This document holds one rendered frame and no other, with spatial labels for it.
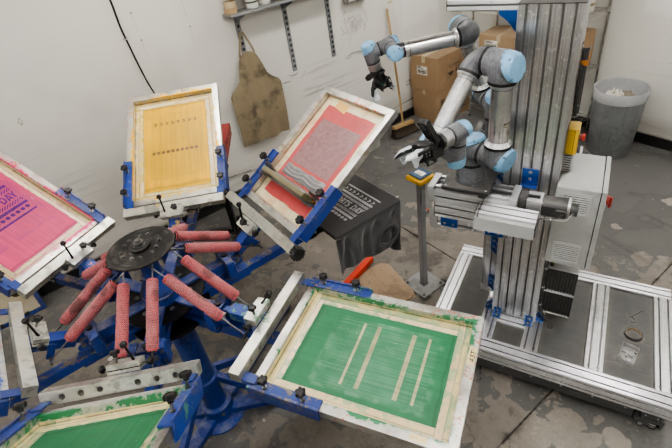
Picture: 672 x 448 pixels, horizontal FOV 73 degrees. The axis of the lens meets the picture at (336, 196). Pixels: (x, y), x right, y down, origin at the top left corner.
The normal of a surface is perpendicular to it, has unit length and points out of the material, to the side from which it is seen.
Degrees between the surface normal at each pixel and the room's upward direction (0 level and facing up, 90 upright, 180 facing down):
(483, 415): 0
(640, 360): 0
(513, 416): 0
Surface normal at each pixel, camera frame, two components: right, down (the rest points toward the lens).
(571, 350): -0.13, -0.82
